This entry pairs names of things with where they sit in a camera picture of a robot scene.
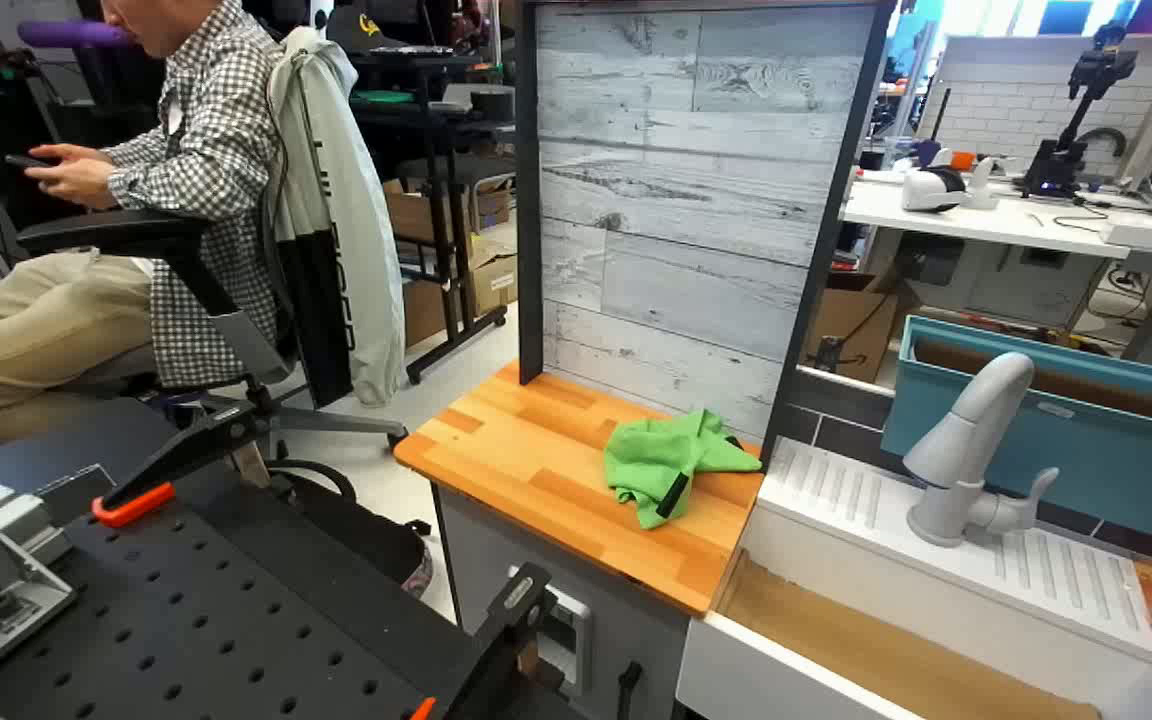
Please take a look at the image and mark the seated person left hand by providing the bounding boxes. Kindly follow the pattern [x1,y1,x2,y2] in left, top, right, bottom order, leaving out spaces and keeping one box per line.
[22,138,126,214]

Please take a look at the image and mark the black smartphone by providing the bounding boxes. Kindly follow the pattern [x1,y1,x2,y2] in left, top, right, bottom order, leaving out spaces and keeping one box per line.
[0,149,70,176]

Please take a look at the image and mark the green cloth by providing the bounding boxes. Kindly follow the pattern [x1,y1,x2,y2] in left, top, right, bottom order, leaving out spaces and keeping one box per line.
[602,403,767,531]

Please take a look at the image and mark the black office chair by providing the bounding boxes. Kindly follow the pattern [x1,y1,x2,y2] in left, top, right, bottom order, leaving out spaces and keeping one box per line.
[14,203,413,462]

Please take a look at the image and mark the seated person checked shirt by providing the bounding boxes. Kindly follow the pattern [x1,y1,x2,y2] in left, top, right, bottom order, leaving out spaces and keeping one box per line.
[0,0,293,454]

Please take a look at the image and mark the purple cylinder cushion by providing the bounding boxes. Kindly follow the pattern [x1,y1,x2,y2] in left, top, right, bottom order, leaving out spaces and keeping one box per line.
[14,14,141,56]

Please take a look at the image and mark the pale grey hoodie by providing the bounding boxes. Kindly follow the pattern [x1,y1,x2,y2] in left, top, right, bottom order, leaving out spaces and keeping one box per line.
[261,28,413,412]

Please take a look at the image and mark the brown cardboard box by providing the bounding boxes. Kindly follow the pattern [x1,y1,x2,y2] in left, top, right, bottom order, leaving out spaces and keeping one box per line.
[466,173,521,323]
[799,274,920,382]
[401,272,473,351]
[386,181,440,250]

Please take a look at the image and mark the black metal cart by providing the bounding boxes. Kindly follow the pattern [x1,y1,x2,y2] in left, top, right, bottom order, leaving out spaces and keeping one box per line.
[331,0,521,382]

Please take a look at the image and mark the black bag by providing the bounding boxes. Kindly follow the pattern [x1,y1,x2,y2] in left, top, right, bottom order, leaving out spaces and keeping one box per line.
[269,454,440,590]

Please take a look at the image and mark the wooden top grey cabinet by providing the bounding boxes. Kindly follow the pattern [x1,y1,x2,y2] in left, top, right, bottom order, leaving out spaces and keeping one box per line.
[392,361,767,720]

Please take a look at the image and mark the grey wood print back panel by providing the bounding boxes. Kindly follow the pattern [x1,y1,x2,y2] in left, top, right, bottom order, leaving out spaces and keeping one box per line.
[532,3,879,444]

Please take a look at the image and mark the white dome object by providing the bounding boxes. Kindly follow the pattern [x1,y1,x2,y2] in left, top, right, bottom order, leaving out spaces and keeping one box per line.
[895,164,968,214]

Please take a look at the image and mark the white desk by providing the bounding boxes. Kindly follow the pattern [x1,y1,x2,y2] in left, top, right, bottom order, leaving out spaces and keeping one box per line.
[835,164,1152,377]

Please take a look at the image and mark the grey faucet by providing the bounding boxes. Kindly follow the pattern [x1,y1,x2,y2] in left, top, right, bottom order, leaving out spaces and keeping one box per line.
[901,348,1063,550]

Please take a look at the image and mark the white sink basin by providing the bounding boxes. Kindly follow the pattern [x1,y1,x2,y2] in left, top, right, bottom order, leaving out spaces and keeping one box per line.
[672,436,1152,720]

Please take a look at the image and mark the black articulated stand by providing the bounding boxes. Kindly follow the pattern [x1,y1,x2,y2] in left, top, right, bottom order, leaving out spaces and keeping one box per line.
[1015,14,1140,203]

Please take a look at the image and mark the teal storage bin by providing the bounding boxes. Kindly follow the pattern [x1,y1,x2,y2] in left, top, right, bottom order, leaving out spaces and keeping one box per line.
[875,310,1152,543]

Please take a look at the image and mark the black clamp orange handle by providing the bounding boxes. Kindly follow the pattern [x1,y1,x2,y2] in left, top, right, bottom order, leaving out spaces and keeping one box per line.
[89,403,269,537]
[410,556,560,720]

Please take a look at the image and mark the black metal frame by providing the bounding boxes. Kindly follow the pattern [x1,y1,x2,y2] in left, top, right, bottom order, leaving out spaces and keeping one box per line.
[513,0,901,472]

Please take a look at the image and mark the white cabinet handle plate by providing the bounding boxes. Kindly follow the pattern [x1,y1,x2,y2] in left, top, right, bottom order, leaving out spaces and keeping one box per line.
[508,565,597,690]

